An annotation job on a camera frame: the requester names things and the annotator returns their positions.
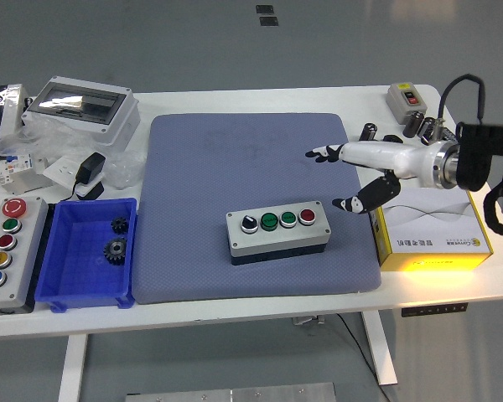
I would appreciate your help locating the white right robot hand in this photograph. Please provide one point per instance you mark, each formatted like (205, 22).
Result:
(381, 155)

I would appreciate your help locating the grey four-button control box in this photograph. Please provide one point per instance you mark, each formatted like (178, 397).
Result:
(276, 238)

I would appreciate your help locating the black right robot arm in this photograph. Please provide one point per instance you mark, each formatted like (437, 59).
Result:
(482, 146)

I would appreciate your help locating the grey five-button control box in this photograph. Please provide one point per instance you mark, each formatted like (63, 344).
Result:
(17, 259)

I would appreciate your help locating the black hex nut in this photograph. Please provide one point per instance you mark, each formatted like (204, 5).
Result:
(392, 138)

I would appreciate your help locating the black cylindrical capacitor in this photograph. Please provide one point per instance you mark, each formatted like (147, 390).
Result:
(425, 130)
(413, 123)
(368, 132)

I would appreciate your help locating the white and yellow cardboard box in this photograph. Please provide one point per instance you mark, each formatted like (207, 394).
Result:
(436, 226)

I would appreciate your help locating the black table control panel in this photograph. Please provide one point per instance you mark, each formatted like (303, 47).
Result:
(434, 310)

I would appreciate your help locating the dark floor plate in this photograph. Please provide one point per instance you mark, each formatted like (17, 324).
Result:
(264, 9)
(268, 21)

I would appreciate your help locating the blue-grey mat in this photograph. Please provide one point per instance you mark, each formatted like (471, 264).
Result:
(193, 188)

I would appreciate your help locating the white table leg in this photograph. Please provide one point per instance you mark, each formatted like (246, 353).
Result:
(72, 368)
(381, 347)

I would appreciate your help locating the small black gear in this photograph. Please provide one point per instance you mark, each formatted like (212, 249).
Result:
(119, 225)

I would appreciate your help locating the grey distribution box clear lid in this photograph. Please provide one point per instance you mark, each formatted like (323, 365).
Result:
(109, 121)

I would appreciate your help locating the grey metal plate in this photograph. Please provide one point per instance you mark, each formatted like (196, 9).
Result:
(234, 393)

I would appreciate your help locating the large black gear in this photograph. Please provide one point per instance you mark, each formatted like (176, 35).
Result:
(115, 250)

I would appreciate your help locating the black power adapter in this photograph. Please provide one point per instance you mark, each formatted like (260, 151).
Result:
(90, 167)

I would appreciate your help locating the clear plastic bag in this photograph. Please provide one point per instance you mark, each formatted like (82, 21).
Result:
(54, 140)

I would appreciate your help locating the blue plastic bin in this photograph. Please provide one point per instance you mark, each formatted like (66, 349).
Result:
(75, 276)

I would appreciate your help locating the white circuit breaker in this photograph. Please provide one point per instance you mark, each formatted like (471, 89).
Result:
(19, 173)

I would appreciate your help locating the silver packaged black device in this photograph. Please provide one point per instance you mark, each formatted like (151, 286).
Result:
(8, 109)

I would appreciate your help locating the grey two-button switch box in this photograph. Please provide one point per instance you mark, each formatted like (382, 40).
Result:
(404, 102)

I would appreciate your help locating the metal bracket under table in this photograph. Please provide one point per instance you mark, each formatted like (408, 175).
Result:
(308, 321)

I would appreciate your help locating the white wall socket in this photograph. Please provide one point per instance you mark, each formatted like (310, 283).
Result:
(60, 171)

